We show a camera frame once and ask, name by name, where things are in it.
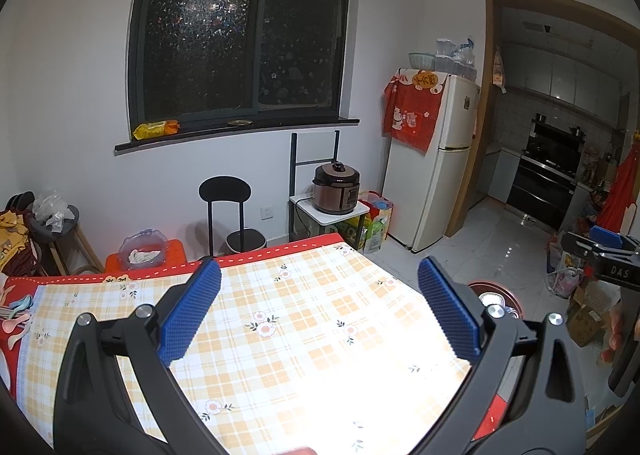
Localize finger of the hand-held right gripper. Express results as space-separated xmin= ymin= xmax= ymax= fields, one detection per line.
xmin=559 ymin=231 xmax=603 ymax=262
xmin=588 ymin=225 xmax=640 ymax=254

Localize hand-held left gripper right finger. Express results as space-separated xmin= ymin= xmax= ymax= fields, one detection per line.
xmin=414 ymin=256 xmax=587 ymax=455

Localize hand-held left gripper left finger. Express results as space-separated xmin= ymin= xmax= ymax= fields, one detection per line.
xmin=52 ymin=256 xmax=226 ymax=455

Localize brown round trash bin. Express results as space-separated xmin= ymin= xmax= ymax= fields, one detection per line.
xmin=467 ymin=280 xmax=524 ymax=322

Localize person's right hand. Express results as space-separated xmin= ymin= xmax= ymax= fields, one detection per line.
xmin=600 ymin=307 xmax=627 ymax=367

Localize pink plastic bag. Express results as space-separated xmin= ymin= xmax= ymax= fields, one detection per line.
xmin=549 ymin=264 xmax=584 ymax=299

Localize red hanging apron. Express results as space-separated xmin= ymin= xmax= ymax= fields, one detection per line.
xmin=597 ymin=139 xmax=640 ymax=232

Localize open cardboard box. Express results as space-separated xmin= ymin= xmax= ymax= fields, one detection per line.
xmin=567 ymin=284 xmax=612 ymax=347

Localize red plastic stool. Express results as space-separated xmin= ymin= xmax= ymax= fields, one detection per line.
xmin=104 ymin=238 xmax=189 ymax=277

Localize black built-in oven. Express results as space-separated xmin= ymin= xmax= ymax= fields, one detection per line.
xmin=507 ymin=114 xmax=587 ymax=232

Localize clear lidded plastic container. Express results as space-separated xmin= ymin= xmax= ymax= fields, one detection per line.
xmin=118 ymin=229 xmax=168 ymax=270

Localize colourful shopping bags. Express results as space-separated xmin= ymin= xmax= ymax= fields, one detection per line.
xmin=357 ymin=190 xmax=394 ymax=254

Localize red tablecloth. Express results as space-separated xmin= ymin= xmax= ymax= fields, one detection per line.
xmin=0 ymin=231 xmax=521 ymax=455

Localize checkered floral tablecloth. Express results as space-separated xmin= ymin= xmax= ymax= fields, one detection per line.
xmin=15 ymin=242 xmax=474 ymax=455

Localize black round stool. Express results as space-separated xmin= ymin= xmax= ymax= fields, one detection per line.
xmin=198 ymin=176 xmax=266 ymax=257

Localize wooden floor rack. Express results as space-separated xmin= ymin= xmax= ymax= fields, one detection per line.
xmin=47 ymin=224 xmax=104 ymax=277

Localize white refrigerator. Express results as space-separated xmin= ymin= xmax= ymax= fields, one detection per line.
xmin=382 ymin=67 xmax=481 ymax=254

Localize dark grey waste basket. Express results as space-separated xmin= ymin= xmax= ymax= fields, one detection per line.
xmin=27 ymin=204 xmax=81 ymax=247

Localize flattened cardboard box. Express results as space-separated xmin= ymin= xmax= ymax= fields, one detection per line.
xmin=584 ymin=404 xmax=622 ymax=442

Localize small white side table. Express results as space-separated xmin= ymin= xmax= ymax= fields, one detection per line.
xmin=288 ymin=194 xmax=371 ymax=242

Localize brown electric pressure cooker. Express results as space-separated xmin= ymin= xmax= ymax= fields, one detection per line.
xmin=312 ymin=160 xmax=362 ymax=216

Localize clear crumpled bin liner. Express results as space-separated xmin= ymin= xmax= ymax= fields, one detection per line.
xmin=32 ymin=190 xmax=69 ymax=229

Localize pastel plastic spoons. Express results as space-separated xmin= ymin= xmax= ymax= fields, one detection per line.
xmin=0 ymin=284 xmax=34 ymax=347

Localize black metal rack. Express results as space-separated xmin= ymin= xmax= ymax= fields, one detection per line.
xmin=289 ymin=131 xmax=342 ymax=242

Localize yellow snack packet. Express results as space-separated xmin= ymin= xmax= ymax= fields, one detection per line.
xmin=132 ymin=120 xmax=180 ymax=141

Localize hanging snack bag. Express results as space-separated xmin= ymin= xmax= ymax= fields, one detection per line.
xmin=492 ymin=47 xmax=507 ymax=94

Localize black window sill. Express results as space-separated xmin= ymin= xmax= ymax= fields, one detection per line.
xmin=113 ymin=117 xmax=361 ymax=154

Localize red printed cloth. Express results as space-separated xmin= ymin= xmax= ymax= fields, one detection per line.
xmin=383 ymin=67 xmax=448 ymax=154

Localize clear plastic containers pile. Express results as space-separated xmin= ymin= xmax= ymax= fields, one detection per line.
xmin=434 ymin=37 xmax=476 ymax=81

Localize dark framed window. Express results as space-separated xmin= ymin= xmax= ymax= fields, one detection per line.
xmin=127 ymin=0 xmax=354 ymax=129

